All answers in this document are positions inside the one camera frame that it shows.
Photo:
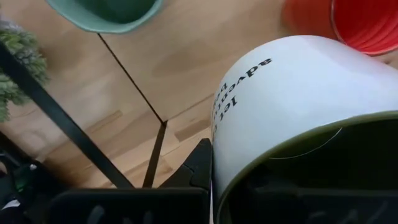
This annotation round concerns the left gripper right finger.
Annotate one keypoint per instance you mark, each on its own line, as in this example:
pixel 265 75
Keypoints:
pixel 255 202

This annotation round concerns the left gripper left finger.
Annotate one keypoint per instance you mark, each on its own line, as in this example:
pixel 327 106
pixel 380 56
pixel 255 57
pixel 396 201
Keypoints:
pixel 199 168

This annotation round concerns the olive green mug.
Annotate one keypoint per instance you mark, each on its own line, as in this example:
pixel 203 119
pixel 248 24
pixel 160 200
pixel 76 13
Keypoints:
pixel 295 93

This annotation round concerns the teal mug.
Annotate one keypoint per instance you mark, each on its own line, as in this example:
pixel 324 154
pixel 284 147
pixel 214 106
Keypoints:
pixel 105 15

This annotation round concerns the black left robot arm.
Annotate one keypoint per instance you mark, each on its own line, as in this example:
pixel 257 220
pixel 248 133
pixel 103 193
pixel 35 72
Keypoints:
pixel 18 174

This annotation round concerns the wooden shelf black legs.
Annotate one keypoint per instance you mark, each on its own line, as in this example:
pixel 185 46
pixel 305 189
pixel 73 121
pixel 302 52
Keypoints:
pixel 192 56

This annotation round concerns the artificial plant patterned pot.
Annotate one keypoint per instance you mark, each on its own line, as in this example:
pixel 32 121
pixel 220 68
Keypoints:
pixel 18 46

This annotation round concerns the black aluminium table frame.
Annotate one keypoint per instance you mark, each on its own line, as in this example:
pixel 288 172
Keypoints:
pixel 62 115

